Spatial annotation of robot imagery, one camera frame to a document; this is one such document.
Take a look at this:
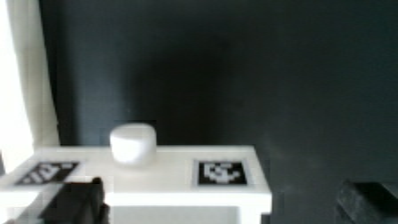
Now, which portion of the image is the white drawer with tag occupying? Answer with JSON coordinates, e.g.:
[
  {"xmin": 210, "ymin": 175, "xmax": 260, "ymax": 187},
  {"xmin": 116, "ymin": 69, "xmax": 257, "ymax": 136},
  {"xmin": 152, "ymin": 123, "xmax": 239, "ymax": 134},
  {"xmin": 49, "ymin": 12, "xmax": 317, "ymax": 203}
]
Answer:
[{"xmin": 0, "ymin": 124, "xmax": 273, "ymax": 224}]

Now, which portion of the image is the white drawer cabinet box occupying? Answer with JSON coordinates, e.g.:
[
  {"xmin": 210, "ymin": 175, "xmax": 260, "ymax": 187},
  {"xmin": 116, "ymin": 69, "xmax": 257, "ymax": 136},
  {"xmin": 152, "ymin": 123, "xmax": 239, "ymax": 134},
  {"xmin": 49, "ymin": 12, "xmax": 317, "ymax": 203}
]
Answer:
[{"xmin": 0, "ymin": 0, "xmax": 59, "ymax": 172}]

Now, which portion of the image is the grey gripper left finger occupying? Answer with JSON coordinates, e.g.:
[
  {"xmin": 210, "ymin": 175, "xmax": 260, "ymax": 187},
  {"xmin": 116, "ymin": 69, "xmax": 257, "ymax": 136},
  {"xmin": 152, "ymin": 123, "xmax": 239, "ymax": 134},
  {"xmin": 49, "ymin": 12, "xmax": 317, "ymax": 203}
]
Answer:
[{"xmin": 40, "ymin": 177, "xmax": 111, "ymax": 224}]

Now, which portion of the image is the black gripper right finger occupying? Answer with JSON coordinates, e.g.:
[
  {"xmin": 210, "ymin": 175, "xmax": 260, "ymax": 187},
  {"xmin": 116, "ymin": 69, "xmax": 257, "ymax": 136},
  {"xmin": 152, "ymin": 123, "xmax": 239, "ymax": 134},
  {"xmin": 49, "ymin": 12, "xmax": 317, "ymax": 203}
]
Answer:
[{"xmin": 335, "ymin": 181, "xmax": 398, "ymax": 224}]

